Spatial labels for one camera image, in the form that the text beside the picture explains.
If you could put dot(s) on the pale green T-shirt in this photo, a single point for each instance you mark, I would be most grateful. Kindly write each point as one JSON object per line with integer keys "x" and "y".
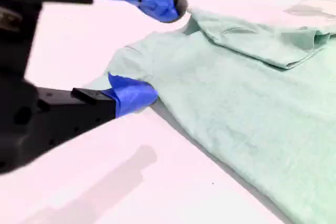
{"x": 210, "y": 103}

